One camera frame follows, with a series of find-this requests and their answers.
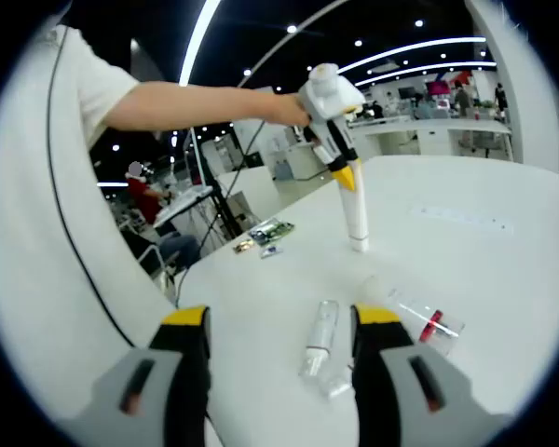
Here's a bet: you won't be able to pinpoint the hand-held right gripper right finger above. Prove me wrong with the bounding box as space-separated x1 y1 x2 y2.
350 302 510 447

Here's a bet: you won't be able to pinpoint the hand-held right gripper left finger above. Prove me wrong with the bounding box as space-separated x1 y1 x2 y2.
72 305 214 447

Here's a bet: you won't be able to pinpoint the red collar skincare pump bottle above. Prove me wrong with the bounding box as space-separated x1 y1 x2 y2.
357 273 466 359

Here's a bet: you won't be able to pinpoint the green silver foil packet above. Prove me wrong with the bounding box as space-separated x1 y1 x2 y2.
249 217 295 247

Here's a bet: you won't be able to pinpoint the person's left hand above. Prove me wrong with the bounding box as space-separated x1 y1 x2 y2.
265 92 314 129

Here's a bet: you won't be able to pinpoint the long white counter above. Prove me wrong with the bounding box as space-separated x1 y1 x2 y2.
348 115 513 162

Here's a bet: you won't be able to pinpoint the long ceiling light strip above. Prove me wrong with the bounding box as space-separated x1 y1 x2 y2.
179 0 223 88

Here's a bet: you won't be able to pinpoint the white chair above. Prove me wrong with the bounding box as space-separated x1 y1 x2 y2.
137 241 176 288

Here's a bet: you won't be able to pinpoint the white table black legs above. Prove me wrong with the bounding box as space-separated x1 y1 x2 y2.
153 183 243 243

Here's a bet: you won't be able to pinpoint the person in white shirt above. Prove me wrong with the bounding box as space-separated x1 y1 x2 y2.
0 23 178 415

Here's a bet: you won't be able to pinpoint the black cable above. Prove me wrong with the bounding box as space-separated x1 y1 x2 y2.
45 27 137 349

